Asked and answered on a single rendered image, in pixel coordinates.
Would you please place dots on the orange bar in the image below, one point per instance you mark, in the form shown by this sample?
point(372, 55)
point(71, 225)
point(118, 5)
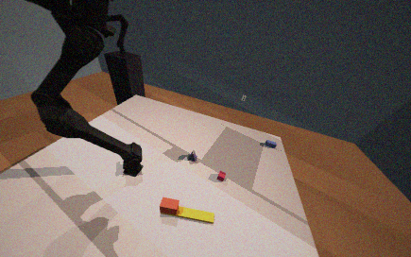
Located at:
point(171, 206)

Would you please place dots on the purple wedge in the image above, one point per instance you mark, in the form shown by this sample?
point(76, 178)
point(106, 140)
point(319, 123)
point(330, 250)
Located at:
point(192, 157)

